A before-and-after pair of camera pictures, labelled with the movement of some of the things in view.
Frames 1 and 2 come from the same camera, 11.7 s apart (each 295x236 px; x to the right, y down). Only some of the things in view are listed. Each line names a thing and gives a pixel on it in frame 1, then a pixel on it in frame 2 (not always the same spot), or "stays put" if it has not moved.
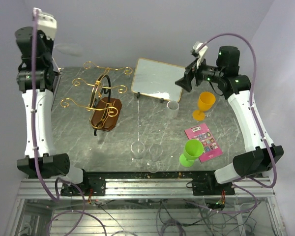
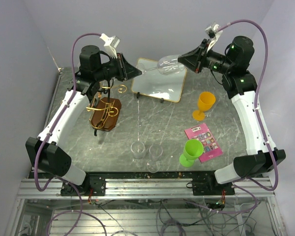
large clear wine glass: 172,108 → 168,65
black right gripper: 191,71 → 195,59
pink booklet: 203,133 stays put
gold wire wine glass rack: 104,109 stays put
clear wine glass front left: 137,148 stays put
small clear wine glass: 154,165 stays put
